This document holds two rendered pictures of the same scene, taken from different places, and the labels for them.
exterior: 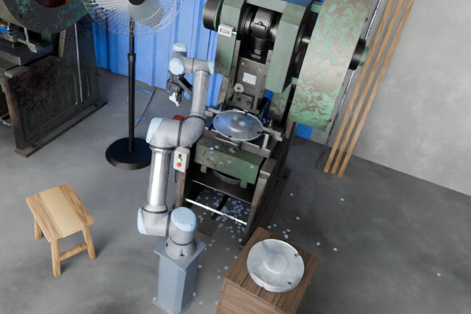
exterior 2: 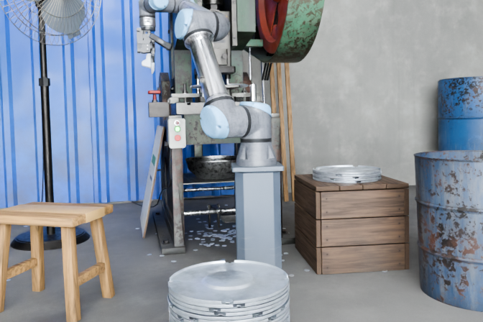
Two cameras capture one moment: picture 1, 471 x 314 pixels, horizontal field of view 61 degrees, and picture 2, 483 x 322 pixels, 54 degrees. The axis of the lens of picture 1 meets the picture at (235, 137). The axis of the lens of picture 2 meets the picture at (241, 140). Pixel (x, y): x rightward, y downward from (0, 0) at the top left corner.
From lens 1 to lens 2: 1.79 m
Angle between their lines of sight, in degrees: 42
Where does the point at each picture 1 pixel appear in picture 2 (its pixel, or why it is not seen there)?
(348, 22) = not seen: outside the picture
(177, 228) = (259, 111)
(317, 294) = not seen: hidden behind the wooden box
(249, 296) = (353, 195)
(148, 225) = (228, 113)
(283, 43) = not seen: outside the picture
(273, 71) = (242, 8)
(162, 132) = (200, 14)
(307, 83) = not seen: outside the picture
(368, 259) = not seen: hidden behind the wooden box
